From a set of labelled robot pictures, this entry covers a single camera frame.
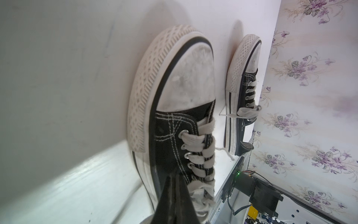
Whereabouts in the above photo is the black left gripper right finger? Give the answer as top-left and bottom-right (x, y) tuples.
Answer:
(175, 175), (200, 224)

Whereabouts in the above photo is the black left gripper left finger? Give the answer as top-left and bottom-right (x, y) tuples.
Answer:
(151, 175), (176, 224)

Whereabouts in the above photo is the black canvas sneaker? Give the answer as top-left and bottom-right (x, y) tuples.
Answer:
(219, 34), (262, 160)
(127, 25), (215, 224)

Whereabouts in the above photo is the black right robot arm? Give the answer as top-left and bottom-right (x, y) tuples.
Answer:
(237, 173), (283, 217)

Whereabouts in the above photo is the aluminium rail frame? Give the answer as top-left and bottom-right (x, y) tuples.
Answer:
(208, 131), (347, 224)

